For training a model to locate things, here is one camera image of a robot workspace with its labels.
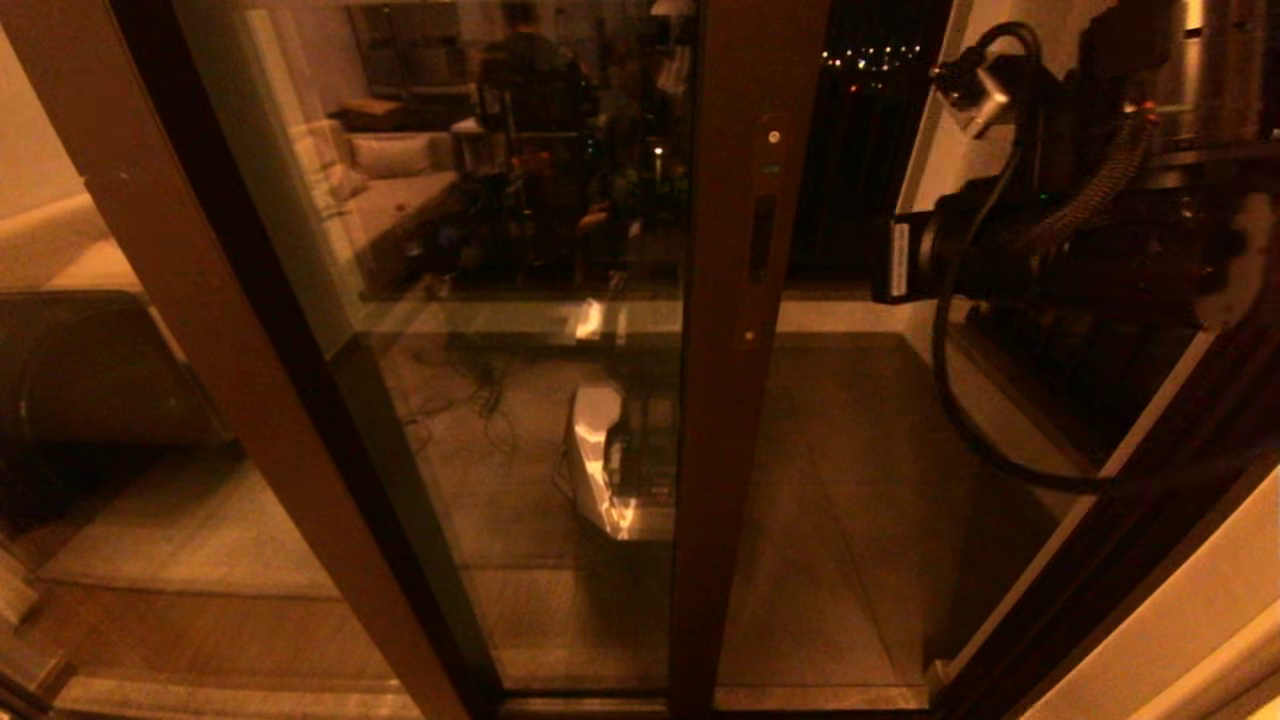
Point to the metal floor door track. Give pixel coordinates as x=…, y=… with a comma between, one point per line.
x=800, y=700

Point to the brown framed fixed glass panel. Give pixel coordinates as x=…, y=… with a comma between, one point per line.
x=270, y=400

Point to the black balcony railing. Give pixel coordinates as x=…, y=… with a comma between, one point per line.
x=1050, y=370

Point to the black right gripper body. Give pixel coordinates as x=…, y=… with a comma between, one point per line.
x=980, y=250

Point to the brown framed sliding glass door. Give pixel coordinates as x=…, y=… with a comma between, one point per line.
x=720, y=450

